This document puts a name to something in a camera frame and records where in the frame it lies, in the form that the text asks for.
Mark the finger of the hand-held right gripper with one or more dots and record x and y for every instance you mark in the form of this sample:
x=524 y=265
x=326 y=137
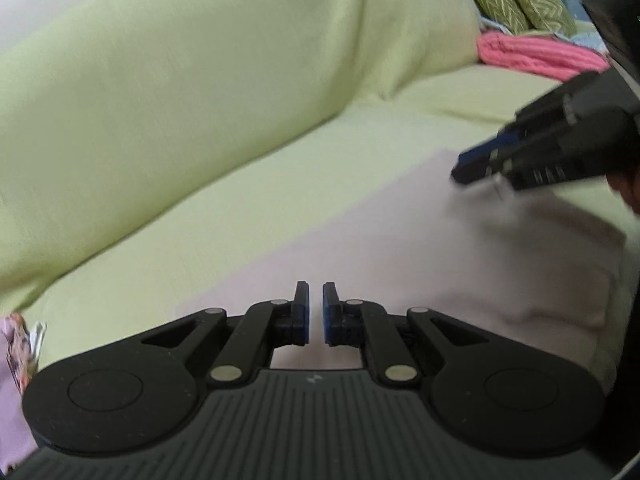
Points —
x=487 y=149
x=477 y=174

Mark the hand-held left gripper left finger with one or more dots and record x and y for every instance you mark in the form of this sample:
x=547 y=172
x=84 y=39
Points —
x=300 y=312

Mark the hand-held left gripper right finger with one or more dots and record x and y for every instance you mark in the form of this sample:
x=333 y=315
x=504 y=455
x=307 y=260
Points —
x=330 y=315

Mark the beige garment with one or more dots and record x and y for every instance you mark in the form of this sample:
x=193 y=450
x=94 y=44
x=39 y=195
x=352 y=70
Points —
x=450 y=270

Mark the person's right hand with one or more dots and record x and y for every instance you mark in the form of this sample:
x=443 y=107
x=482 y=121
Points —
x=626 y=190

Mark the pink knitted cloth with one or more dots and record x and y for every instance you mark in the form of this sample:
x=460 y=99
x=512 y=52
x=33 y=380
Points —
x=535 y=55

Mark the sofa with green cover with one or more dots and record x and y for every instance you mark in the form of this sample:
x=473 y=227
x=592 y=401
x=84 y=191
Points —
x=175 y=110

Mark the white striped cloth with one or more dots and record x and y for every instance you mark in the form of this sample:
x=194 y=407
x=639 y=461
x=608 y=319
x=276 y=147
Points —
x=39 y=337

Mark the mauve garment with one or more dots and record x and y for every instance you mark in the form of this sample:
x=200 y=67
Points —
x=12 y=420

